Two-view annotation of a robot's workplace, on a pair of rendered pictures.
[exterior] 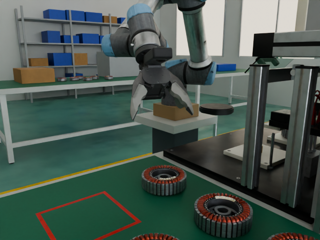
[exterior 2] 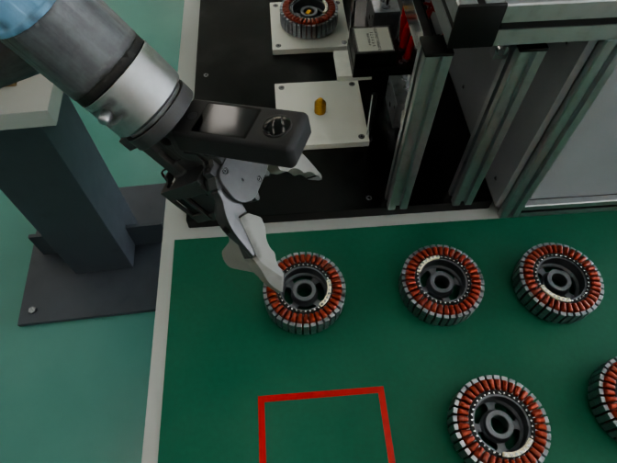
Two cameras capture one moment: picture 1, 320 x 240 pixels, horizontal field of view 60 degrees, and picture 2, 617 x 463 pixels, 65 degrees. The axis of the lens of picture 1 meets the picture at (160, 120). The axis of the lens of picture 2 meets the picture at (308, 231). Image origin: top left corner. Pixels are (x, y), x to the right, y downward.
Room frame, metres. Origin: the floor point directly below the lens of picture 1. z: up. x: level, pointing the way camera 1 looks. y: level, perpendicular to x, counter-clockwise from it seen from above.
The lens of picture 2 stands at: (0.48, 0.22, 1.38)
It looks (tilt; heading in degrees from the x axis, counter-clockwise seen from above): 58 degrees down; 303
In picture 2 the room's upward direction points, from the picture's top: straight up
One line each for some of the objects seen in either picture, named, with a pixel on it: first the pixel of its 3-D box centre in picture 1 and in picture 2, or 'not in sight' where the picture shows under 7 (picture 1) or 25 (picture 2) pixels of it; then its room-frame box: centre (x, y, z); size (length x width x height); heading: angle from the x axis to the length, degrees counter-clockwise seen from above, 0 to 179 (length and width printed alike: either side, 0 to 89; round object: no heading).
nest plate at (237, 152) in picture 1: (258, 153); (319, 113); (0.80, -0.30, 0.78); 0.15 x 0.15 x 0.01; 38
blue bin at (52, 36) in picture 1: (50, 37); not in sight; (6.56, 2.48, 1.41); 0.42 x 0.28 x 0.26; 40
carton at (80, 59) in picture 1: (77, 59); not in sight; (6.93, 2.02, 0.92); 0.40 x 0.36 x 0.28; 38
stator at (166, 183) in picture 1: (164, 179); (304, 292); (0.64, -0.01, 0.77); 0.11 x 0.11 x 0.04
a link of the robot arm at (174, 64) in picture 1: (176, 72); not in sight; (1.46, -0.09, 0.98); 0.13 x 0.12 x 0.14; 66
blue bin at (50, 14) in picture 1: (54, 15); not in sight; (6.64, 2.38, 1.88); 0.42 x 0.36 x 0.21; 38
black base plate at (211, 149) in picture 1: (283, 151); (321, 73); (0.86, -0.41, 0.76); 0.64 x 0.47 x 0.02; 128
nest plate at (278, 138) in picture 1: (297, 139); (308, 26); (0.95, -0.49, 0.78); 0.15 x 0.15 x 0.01; 38
